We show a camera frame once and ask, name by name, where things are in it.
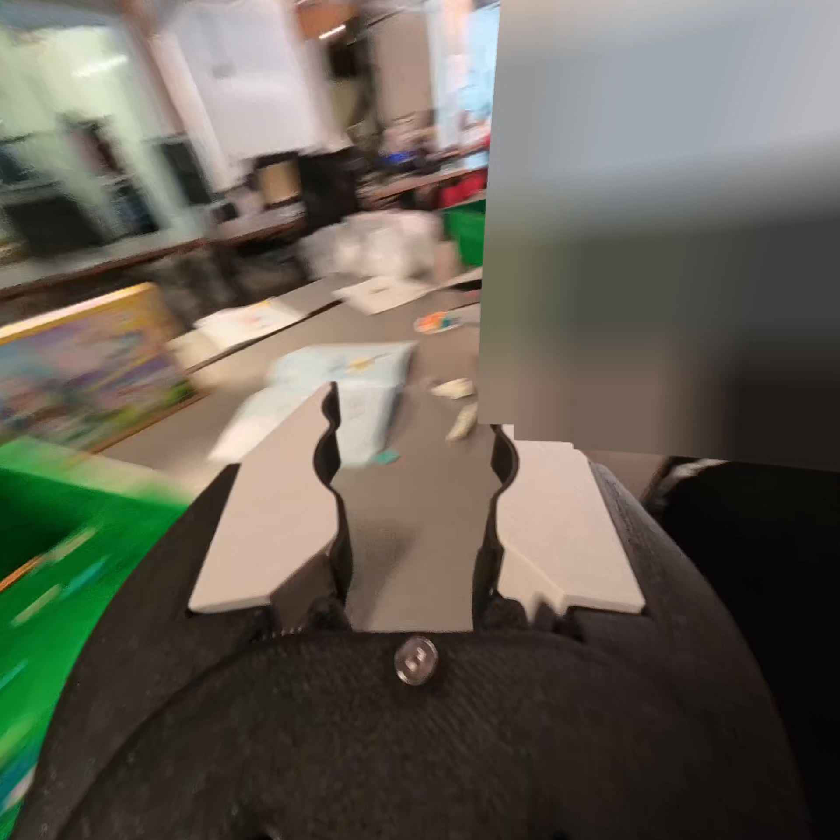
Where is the long grey table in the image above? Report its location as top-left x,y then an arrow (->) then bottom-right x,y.
0,203 -> 311,303

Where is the colourful lego set box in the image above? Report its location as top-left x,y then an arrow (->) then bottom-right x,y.
0,282 -> 201,455

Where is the light blue instruction booklet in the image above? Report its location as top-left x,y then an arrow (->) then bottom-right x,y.
209,341 -> 419,468

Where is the pile of white plastic bags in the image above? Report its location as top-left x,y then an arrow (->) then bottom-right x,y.
301,210 -> 447,283

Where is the white printed paper sheet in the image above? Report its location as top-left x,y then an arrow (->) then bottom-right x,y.
196,298 -> 311,349

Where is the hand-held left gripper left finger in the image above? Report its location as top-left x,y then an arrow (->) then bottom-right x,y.
188,381 -> 353,630

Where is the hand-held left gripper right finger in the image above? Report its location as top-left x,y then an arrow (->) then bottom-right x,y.
472,423 -> 648,621

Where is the green plastic bin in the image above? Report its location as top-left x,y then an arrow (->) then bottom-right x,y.
0,438 -> 198,818
442,197 -> 488,268

